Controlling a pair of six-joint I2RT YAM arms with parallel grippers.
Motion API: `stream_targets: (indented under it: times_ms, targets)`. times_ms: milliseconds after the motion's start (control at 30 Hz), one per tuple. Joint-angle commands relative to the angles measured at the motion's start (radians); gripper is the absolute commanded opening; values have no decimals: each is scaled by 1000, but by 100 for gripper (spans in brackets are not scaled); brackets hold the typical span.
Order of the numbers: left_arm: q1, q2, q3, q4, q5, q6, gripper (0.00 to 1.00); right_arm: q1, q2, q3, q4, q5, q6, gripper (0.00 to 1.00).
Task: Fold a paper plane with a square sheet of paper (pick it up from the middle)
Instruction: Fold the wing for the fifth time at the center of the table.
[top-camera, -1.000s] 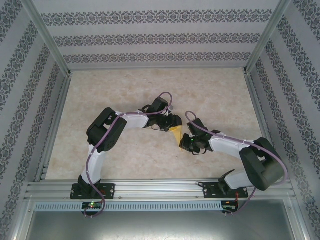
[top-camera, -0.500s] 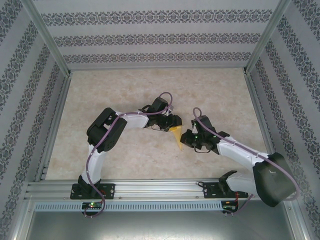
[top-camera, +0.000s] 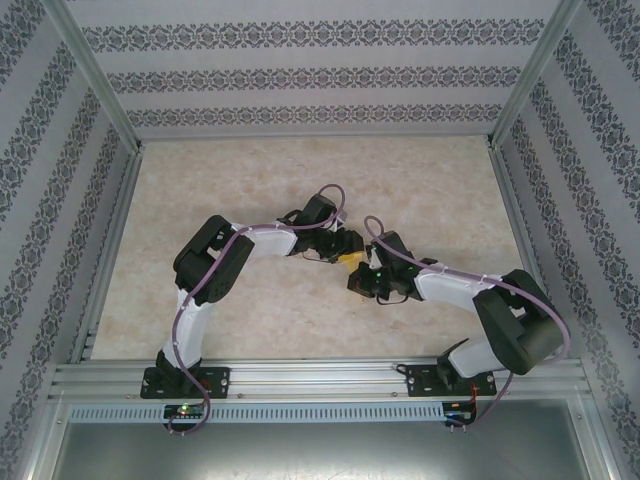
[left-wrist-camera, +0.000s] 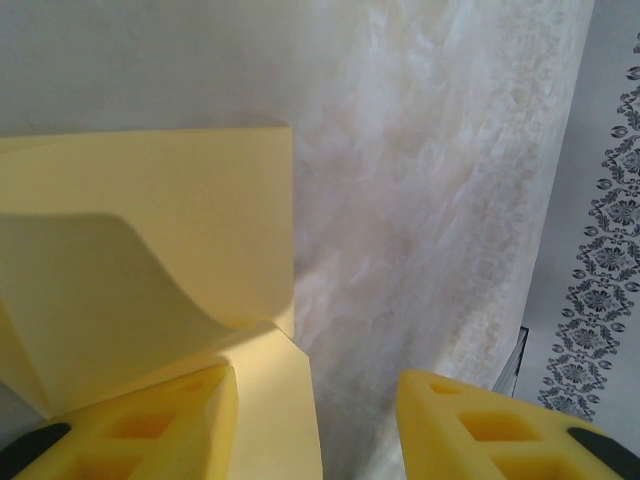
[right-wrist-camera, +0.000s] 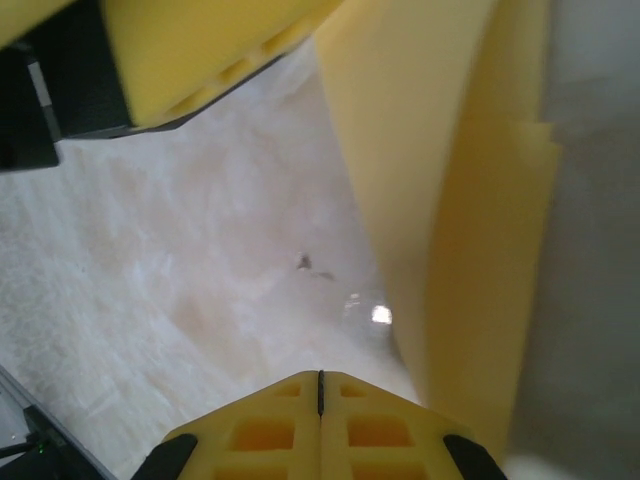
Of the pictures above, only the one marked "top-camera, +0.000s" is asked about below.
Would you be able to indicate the yellow square paper sheet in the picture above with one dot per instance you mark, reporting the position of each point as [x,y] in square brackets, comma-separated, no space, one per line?
[352,260]

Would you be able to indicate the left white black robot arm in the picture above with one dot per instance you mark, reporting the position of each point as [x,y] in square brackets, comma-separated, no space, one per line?
[187,330]

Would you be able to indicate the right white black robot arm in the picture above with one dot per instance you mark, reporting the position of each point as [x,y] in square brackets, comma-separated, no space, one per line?
[450,287]

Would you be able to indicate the grey metal sheet panel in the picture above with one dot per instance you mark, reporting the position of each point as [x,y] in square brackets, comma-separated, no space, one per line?
[320,450]

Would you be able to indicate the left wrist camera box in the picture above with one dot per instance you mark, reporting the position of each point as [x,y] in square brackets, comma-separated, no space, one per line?
[341,219]

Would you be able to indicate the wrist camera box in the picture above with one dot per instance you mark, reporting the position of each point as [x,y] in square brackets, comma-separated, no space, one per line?
[375,257]
[341,219]

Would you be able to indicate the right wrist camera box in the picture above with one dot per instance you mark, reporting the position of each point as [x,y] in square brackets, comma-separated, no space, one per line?
[375,257]

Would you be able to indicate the aluminium mounting rail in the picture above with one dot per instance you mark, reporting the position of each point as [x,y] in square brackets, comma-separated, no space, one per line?
[320,377]

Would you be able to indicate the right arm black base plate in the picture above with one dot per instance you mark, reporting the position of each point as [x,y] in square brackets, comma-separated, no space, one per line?
[422,382]

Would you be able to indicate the aluminium side rail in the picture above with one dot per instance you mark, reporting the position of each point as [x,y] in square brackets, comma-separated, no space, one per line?
[520,220]
[120,210]

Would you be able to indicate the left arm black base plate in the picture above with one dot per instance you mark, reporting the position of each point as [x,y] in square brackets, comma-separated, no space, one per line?
[220,380]

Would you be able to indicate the aluminium frame post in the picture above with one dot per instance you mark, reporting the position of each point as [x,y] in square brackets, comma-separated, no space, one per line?
[535,70]
[90,70]

